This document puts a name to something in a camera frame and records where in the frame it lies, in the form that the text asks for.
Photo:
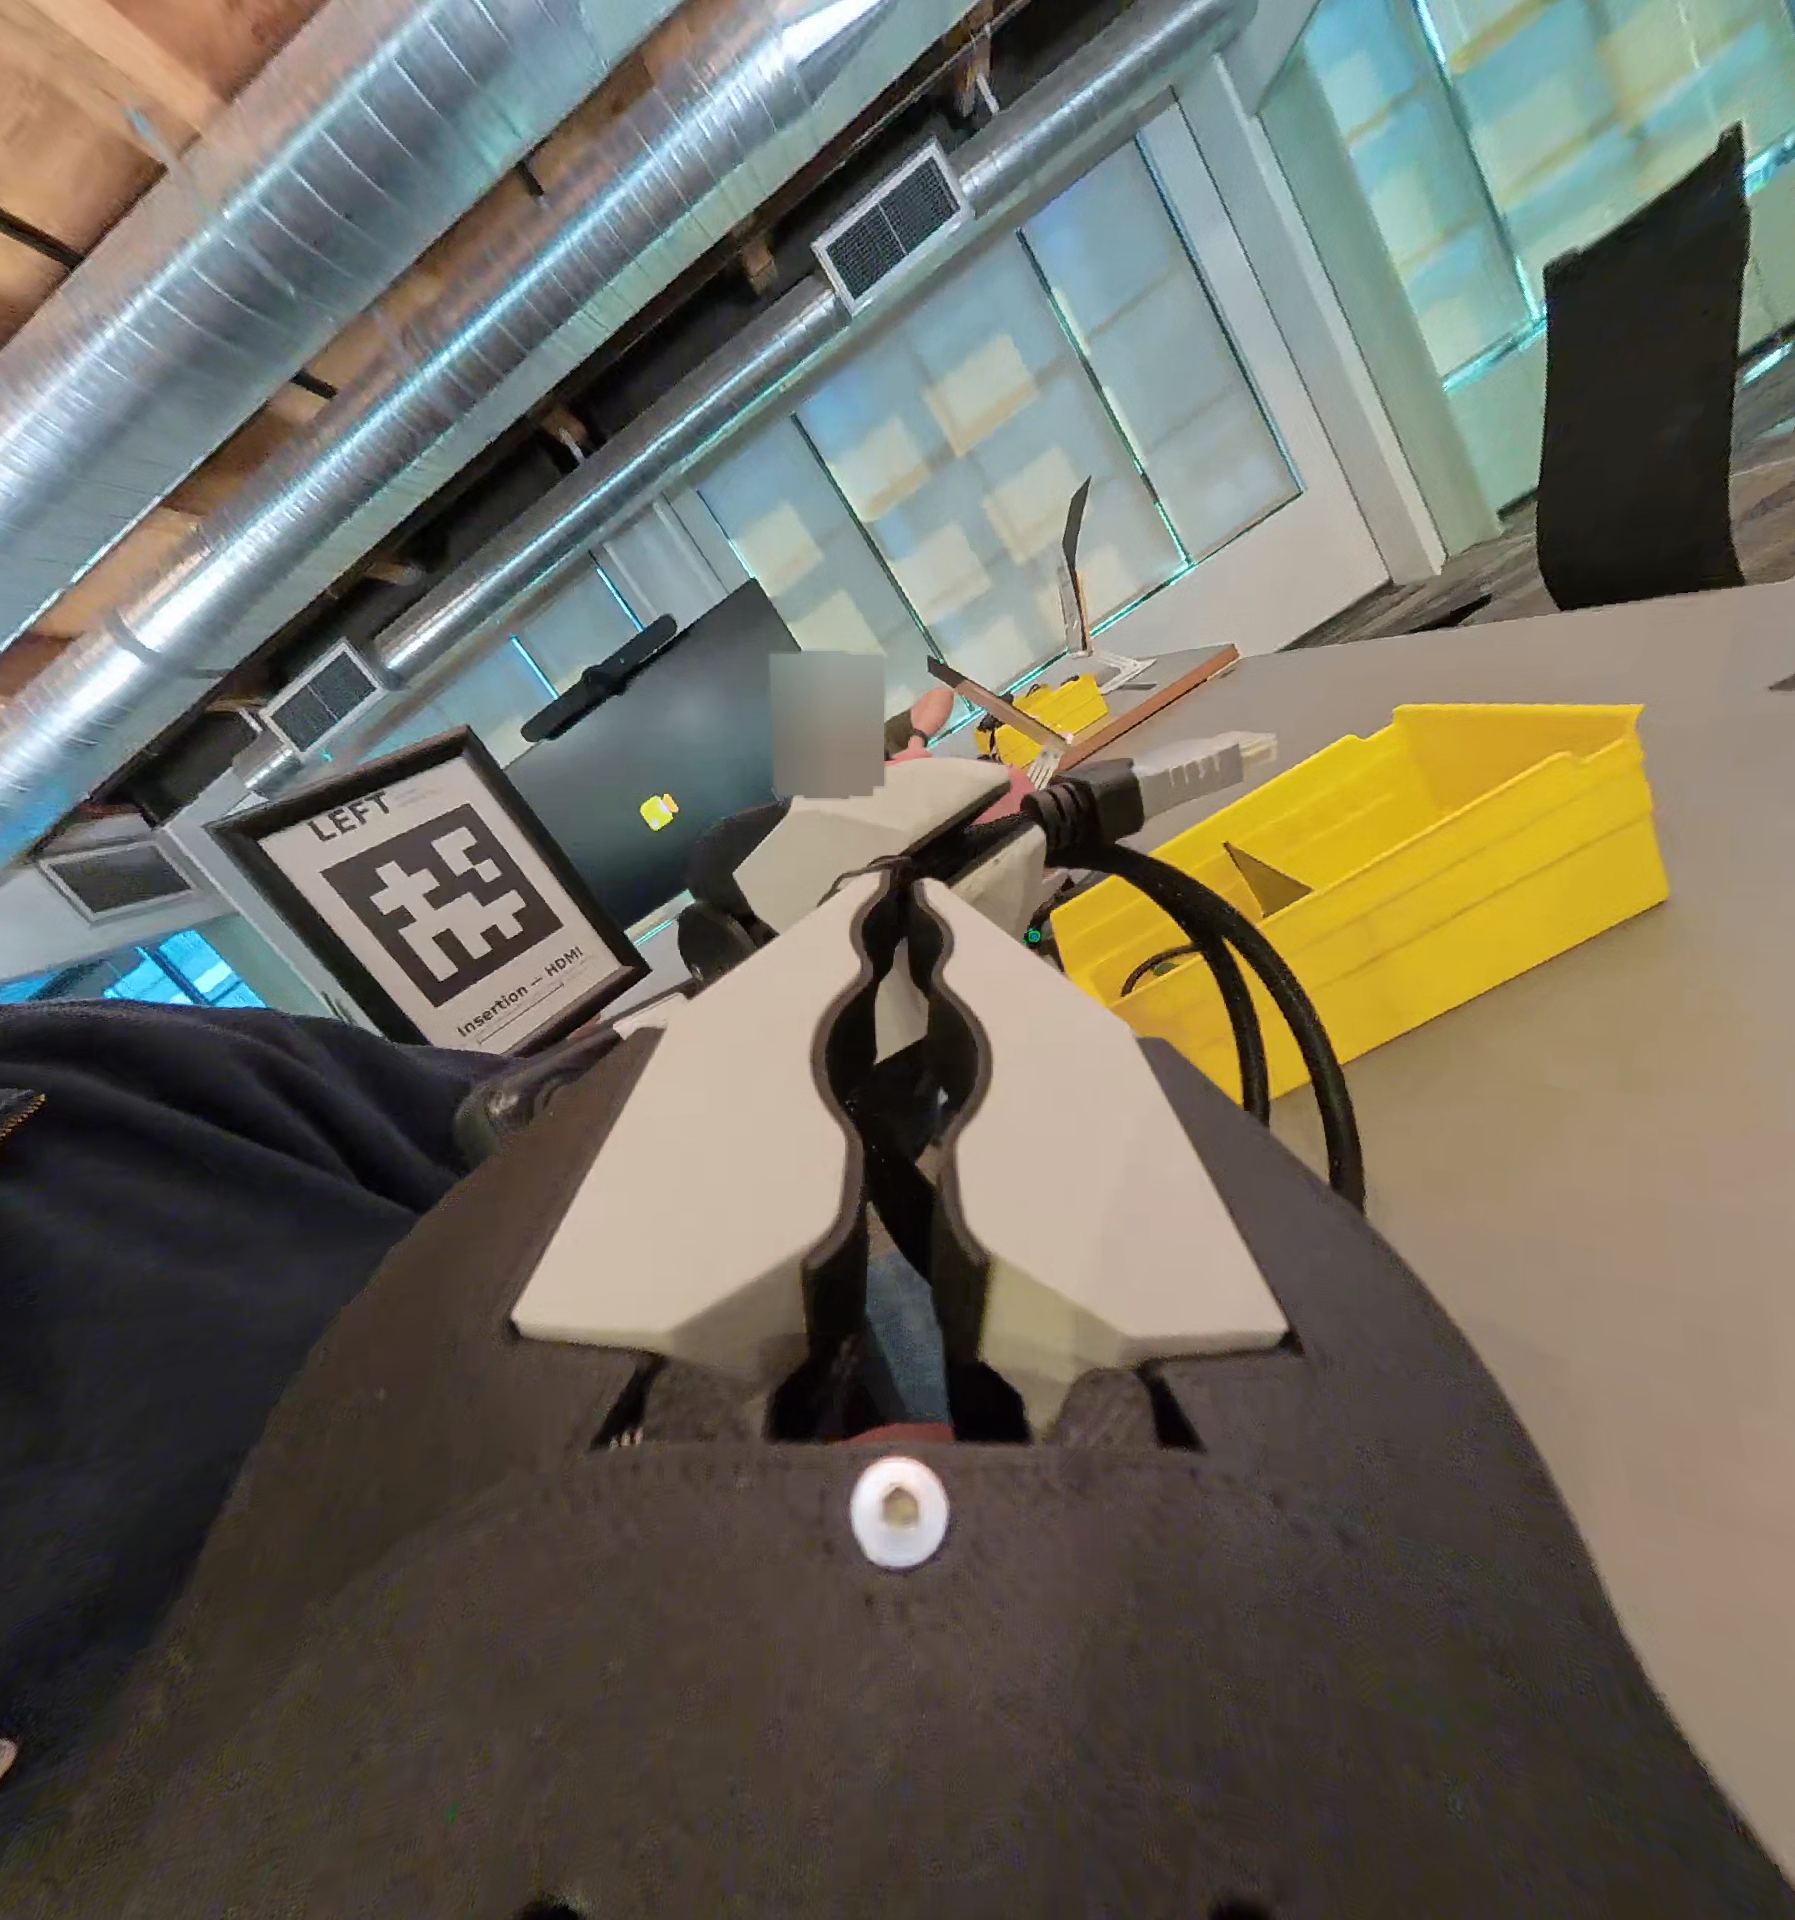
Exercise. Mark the wide spiral ceiling duct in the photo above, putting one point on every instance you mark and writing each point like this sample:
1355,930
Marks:
236,300
461,361

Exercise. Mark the black video bar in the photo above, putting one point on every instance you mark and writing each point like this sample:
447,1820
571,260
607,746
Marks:
597,683

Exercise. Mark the black highback office chair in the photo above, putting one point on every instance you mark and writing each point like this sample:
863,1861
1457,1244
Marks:
1639,390

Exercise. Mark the tilted dark board on stand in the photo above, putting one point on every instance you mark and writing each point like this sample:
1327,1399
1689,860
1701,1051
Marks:
987,699
1077,570

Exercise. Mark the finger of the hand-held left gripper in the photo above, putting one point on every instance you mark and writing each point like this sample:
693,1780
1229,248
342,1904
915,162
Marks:
1009,884
881,824

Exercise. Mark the wooden side table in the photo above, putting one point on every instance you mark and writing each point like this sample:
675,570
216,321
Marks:
1167,683

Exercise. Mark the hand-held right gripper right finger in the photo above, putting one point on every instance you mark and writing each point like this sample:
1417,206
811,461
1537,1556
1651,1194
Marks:
1121,1201

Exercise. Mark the yellow sticker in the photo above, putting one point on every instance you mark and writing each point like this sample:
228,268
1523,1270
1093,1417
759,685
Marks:
657,812

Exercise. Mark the small yellow bin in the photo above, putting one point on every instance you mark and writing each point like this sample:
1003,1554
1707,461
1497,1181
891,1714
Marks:
1053,704

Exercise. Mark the framed marker sign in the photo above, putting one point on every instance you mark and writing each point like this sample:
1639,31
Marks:
445,900

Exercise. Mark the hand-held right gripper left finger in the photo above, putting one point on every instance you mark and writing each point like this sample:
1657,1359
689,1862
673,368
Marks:
687,1184

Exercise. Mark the narrow spiral duct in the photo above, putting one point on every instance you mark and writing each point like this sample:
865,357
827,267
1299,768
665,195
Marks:
657,434

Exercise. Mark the white duct vent grille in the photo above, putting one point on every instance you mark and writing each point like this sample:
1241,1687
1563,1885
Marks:
320,699
116,880
891,224

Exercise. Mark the large black screen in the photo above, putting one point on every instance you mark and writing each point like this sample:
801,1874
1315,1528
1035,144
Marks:
687,720

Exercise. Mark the yellow plastic bin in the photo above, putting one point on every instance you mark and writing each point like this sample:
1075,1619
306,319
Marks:
1437,884

